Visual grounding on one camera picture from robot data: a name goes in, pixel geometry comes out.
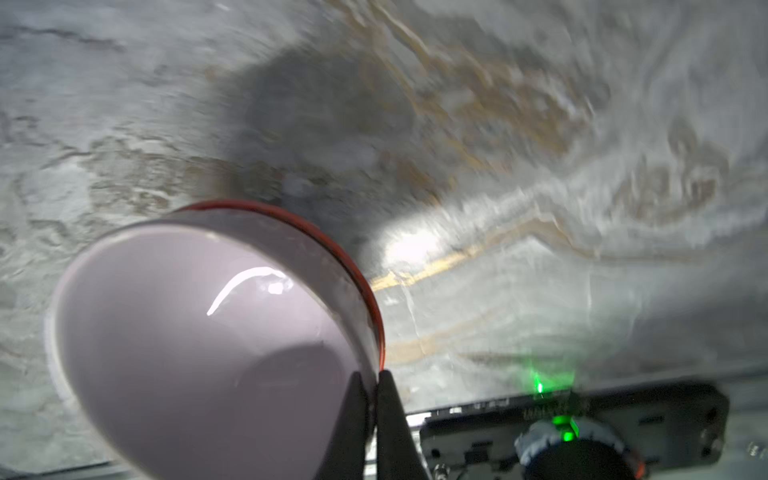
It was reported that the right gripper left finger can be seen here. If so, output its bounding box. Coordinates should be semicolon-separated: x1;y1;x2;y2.
315;372;372;480

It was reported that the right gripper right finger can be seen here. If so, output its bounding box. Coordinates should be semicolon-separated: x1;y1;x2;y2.
376;370;429;480

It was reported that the lavender bowl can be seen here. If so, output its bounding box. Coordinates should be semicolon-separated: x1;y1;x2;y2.
44;206;380;480

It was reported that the blue white patterned bowl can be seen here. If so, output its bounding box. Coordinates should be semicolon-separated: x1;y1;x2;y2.
171;199;386;372

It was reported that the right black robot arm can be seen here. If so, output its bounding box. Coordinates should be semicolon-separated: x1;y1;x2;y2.
315;370;647;479

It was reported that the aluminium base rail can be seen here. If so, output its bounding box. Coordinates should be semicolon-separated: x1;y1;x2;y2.
0;365;768;480

